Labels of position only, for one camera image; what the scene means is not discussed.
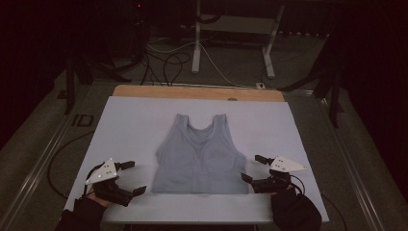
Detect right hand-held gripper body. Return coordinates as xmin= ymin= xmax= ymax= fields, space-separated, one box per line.
xmin=251 ymin=155 xmax=308 ymax=194

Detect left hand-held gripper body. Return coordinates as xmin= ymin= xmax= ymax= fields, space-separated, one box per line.
xmin=85 ymin=157 xmax=135 ymax=208

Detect grey tank top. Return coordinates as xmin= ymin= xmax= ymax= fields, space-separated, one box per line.
xmin=151 ymin=113 xmax=250 ymax=195

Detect person's right hand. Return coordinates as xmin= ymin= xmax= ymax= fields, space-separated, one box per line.
xmin=269 ymin=187 xmax=297 ymax=201

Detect person's left hand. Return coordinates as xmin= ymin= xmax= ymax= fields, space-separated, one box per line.
xmin=87 ymin=192 xmax=113 ymax=209

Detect white table mat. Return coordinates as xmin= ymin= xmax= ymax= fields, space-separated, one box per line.
xmin=64 ymin=95 xmax=330 ymax=224

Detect black tripod stand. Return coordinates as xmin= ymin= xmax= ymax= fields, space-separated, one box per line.
xmin=63 ymin=47 xmax=133 ymax=116
xmin=278 ymin=32 xmax=344 ymax=129

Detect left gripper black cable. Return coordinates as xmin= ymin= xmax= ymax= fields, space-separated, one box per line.
xmin=83 ymin=163 xmax=104 ymax=197

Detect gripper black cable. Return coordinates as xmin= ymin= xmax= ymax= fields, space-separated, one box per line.
xmin=289 ymin=174 xmax=306 ymax=196
xmin=83 ymin=163 xmax=104 ymax=197

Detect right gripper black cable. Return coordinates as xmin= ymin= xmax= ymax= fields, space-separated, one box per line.
xmin=289 ymin=174 xmax=306 ymax=196

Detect long black floor cable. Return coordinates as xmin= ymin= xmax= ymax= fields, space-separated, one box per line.
xmin=47 ymin=129 xmax=96 ymax=200

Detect black rectangular floor frame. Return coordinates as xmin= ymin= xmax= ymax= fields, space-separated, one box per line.
xmin=71 ymin=113 xmax=95 ymax=128

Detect aluminium floor rail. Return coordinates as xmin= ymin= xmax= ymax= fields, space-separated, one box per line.
xmin=316 ymin=95 xmax=390 ymax=231
xmin=0 ymin=85 xmax=93 ymax=231

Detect black looped floor cables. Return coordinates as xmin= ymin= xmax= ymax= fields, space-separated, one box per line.
xmin=140 ymin=50 xmax=192 ymax=87

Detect white floor cable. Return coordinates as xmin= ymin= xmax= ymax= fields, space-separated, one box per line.
xmin=145 ymin=39 xmax=258 ymax=90

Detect white metal desk frame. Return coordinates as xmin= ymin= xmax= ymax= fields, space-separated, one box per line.
xmin=191 ymin=0 xmax=287 ymax=80

